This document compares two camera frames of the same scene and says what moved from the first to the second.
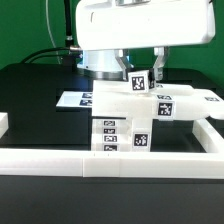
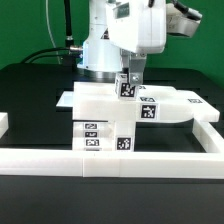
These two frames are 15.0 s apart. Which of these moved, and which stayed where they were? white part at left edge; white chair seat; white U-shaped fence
Moved: white chair seat
Stayed: white part at left edge; white U-shaped fence
